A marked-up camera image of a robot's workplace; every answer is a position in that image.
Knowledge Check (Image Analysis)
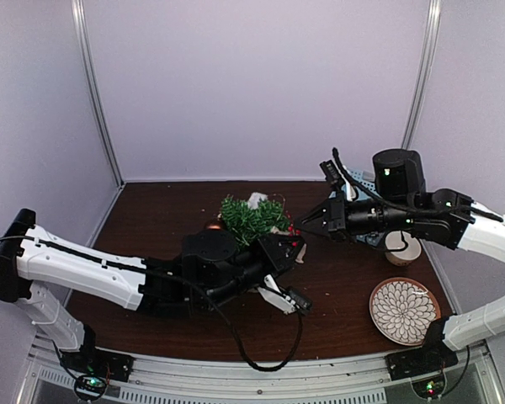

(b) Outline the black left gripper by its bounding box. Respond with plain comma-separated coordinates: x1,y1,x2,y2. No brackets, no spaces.
200,233,306,313

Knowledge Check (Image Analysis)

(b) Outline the red berry sprig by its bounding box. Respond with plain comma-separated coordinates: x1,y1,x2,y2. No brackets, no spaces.
287,221,300,237

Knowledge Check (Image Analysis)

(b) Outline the small green christmas tree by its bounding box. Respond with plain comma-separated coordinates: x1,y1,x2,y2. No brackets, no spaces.
220,195,290,249

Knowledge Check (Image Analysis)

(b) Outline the white cotton boll ornament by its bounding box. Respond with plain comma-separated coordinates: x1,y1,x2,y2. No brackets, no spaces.
247,192,268,210

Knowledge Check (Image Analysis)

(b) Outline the brown shiny ball ornament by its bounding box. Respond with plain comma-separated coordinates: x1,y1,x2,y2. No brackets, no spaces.
204,218,226,230

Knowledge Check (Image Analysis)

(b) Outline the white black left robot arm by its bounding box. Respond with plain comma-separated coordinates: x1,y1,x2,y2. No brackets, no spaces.
0,209,312,374

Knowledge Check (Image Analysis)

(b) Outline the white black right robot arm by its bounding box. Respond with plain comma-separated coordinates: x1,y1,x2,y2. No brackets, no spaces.
295,149,505,372

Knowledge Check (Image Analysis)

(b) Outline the light blue plastic basket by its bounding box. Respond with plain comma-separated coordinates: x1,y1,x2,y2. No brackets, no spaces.
327,167,388,247

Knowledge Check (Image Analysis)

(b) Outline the white ceramic bowl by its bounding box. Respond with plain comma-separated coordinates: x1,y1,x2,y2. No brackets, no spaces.
385,231,423,267

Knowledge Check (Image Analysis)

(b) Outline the floral patterned plate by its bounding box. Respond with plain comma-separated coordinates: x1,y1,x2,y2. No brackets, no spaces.
369,277,441,347

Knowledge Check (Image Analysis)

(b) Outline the right circuit board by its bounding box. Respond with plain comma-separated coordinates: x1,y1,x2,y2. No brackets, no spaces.
412,375,446,401

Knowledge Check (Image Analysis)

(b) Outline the circuit board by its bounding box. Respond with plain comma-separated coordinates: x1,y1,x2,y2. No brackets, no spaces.
73,375,108,401
412,375,446,401

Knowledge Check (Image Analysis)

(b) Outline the left circuit board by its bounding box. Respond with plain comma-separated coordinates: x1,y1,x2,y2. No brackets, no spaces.
73,375,108,401

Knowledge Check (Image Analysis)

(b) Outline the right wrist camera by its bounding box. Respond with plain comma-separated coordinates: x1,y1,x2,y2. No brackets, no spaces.
319,160,359,202

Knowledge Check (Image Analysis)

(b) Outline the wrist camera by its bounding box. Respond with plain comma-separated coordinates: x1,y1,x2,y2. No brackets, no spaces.
256,275,313,316
319,160,359,202

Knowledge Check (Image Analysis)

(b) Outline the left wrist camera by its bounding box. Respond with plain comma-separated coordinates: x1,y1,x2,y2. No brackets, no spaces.
256,275,313,316

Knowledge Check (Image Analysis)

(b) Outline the black braided right cable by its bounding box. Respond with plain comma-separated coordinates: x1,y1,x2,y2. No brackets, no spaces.
331,146,472,220

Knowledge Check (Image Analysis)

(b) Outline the black braided cable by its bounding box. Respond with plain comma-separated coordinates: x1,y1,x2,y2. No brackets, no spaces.
331,146,472,220
151,268,304,372

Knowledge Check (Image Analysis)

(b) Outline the black braided left cable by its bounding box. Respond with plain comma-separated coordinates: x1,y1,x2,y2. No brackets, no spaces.
151,268,304,372

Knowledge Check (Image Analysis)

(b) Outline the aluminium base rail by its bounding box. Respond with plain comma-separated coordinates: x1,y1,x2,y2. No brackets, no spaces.
13,332,505,403

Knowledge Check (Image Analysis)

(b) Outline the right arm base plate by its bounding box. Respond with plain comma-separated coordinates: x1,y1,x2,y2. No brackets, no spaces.
385,343,459,381

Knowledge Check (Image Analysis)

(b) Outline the right aluminium corner post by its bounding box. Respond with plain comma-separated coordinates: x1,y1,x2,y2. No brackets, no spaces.
401,0,442,149

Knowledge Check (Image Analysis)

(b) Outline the aluminium corner post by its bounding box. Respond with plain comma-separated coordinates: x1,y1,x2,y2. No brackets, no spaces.
401,0,442,149
71,0,125,188

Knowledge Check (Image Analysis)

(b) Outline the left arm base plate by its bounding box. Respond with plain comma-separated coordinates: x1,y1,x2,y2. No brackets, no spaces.
60,348,134,382

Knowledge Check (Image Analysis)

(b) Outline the left aluminium corner post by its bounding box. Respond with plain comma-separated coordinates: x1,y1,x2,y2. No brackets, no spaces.
71,0,125,188

